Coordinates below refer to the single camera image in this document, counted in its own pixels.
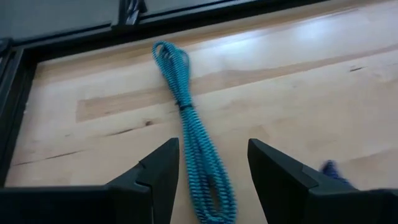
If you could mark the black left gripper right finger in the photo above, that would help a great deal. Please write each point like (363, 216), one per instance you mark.
(280, 186)

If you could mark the black aluminium table frame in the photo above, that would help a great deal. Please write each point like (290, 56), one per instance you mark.
(18, 77)

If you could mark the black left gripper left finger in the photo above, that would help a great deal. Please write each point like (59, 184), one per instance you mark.
(155, 186)

